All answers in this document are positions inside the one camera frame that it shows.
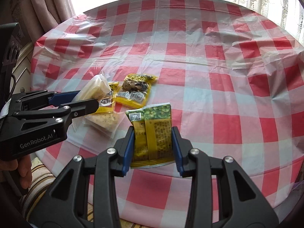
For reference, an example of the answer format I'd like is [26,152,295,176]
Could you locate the green yellow snack packet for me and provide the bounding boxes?
[126,103,174,168]

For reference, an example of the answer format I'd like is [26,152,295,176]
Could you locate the clear white cracker packet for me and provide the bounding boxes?
[73,73,111,101]

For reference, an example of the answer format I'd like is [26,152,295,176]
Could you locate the person's left hand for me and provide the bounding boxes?
[1,155,32,189]

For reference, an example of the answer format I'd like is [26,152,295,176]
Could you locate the white cabinet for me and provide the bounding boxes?
[12,42,34,94]

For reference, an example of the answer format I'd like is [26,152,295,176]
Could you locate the yellow packet with label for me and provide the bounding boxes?
[96,82,119,114]

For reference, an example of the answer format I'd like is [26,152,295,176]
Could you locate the yellow nut snack packet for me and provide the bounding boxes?
[116,74,158,109]

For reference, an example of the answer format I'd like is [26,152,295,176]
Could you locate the red white checkered tablecloth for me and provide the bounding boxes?
[31,0,303,207]

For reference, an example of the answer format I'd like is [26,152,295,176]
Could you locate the pink curtain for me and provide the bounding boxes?
[10,0,75,43]

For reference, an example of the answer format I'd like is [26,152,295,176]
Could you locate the white lace curtain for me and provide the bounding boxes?
[233,0,303,44]

